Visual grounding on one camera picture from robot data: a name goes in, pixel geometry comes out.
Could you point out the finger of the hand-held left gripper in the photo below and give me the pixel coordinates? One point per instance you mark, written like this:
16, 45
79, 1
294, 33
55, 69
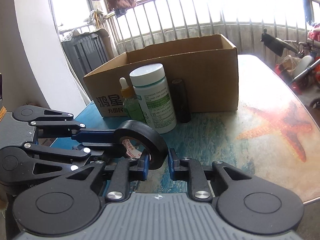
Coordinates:
97, 134
100, 150

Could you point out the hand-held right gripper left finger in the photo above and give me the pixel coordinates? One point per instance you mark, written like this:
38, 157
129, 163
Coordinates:
144, 167

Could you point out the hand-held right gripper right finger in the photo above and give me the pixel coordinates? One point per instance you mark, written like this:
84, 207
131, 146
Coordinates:
172, 165

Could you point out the black electrical tape roll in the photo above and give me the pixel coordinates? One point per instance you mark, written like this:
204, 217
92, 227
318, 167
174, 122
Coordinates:
140, 130

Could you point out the green glass dropper bottle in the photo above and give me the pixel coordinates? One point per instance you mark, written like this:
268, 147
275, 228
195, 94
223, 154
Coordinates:
130, 105

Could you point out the black cylinder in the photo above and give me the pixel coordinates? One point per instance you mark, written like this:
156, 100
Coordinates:
181, 102

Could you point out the white pill bottle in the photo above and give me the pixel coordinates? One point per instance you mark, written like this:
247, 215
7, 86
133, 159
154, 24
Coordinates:
155, 100

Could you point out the brown cardboard box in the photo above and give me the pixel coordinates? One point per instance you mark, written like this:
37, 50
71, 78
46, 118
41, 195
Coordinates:
200, 80

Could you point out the grey ribbed cabinet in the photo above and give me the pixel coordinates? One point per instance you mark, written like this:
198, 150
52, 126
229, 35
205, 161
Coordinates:
85, 50

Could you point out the blue hanging garment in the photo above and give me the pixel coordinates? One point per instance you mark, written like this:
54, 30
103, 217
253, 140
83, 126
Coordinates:
120, 12

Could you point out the stroller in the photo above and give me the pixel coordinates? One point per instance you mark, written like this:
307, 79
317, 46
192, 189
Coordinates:
287, 67

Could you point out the metal balcony railing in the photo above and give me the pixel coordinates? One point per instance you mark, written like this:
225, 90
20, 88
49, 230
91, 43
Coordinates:
221, 10

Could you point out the pink blanket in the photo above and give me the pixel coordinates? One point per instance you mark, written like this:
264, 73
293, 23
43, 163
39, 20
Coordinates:
315, 33

